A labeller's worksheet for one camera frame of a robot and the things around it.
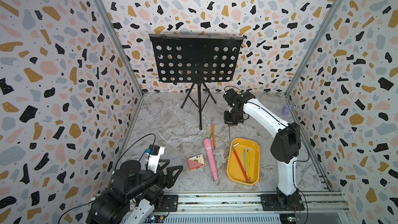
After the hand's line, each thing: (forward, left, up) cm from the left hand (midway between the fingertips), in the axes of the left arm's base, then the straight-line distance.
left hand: (177, 165), depth 61 cm
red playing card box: (+10, -6, -24) cm, 27 cm away
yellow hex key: (+9, -35, -24) cm, 43 cm away
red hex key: (+8, -31, -25) cm, 41 cm away
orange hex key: (+28, -16, -25) cm, 41 cm away
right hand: (+27, -23, -13) cm, 38 cm away
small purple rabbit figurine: (+45, -68, -23) cm, 84 cm away
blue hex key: (+12, -33, -25) cm, 43 cm away
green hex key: (+31, -12, -26) cm, 42 cm away
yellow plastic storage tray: (+11, -33, -26) cm, 43 cm away
